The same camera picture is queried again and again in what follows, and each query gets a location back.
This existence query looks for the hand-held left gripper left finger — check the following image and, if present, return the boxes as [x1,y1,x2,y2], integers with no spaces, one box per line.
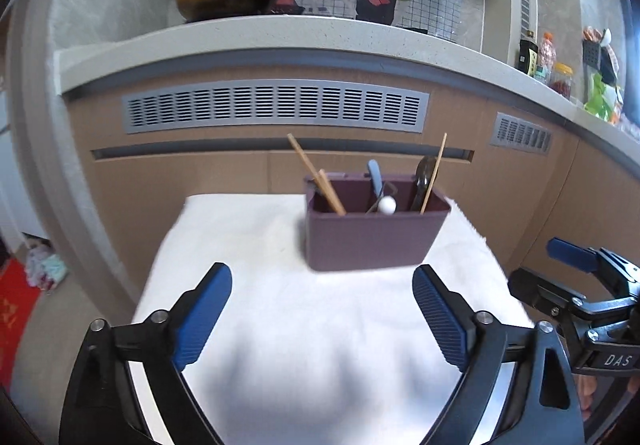
[60,262,233,445]

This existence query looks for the clear orange-cap bottle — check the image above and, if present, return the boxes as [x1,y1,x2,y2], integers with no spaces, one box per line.
[537,31,557,83]

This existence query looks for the black wall rack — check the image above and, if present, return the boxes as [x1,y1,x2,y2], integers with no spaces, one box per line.
[581,38,603,73]

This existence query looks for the translucent grey spoon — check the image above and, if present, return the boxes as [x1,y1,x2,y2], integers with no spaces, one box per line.
[411,155,441,213]

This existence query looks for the wooden chopstick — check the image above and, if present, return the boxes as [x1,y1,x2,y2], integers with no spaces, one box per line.
[287,133,347,217]
[419,132,448,216]

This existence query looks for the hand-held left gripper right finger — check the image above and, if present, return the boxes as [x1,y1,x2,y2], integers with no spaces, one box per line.
[411,264,586,445]

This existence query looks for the long grey ventilation grille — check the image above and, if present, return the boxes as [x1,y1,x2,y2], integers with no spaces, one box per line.
[121,79,431,136]

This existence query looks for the stone kitchen countertop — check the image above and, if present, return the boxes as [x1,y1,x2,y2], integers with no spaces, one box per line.
[54,18,640,146]

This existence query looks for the wooden spoon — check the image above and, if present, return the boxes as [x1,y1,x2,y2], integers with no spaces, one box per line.
[318,168,346,216]

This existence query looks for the maroon plastic utensil holder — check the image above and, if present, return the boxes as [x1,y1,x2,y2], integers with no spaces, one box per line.
[303,175,452,272]

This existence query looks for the wooden kitchen cabinet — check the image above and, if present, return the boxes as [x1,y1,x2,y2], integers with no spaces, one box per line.
[62,70,640,376]

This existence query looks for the red floor mat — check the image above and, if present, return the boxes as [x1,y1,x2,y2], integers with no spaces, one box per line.
[0,259,43,368]

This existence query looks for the short grey ventilation grille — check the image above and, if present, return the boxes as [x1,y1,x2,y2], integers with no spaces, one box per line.
[490,112,554,156]

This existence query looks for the person's right hand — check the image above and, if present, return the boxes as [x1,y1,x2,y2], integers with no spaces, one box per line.
[575,375,601,411]

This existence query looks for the yellow lid jar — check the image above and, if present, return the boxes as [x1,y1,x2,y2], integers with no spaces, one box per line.
[550,62,575,98]

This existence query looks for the light blue utensil handle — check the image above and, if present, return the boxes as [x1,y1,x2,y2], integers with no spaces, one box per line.
[367,160,386,198]

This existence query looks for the dark sauce bottle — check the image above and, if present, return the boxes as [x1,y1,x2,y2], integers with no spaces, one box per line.
[517,30,540,75]

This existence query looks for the pile of light cloth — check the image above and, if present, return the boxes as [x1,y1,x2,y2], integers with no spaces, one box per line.
[25,242,68,288]

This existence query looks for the white table cloth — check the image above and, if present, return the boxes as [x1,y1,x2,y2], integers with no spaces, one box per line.
[131,194,538,445]

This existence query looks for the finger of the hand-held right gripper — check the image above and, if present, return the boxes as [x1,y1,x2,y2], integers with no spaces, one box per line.
[507,267,588,321]
[546,237,621,276]

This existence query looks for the green packet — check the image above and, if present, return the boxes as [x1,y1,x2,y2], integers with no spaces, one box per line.
[582,72,626,123]

